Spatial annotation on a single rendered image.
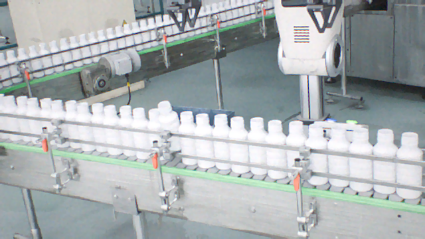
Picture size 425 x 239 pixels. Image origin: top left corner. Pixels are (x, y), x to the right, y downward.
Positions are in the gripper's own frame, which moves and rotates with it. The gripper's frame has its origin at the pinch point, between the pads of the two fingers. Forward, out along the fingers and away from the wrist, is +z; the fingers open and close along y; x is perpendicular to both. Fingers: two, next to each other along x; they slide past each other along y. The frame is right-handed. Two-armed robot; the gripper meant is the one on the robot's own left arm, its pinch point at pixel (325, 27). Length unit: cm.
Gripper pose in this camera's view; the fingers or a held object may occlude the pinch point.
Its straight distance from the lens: 160.4
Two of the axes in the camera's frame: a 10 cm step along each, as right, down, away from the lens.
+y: 4.9, -3.4, 8.0
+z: 1.0, 9.4, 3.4
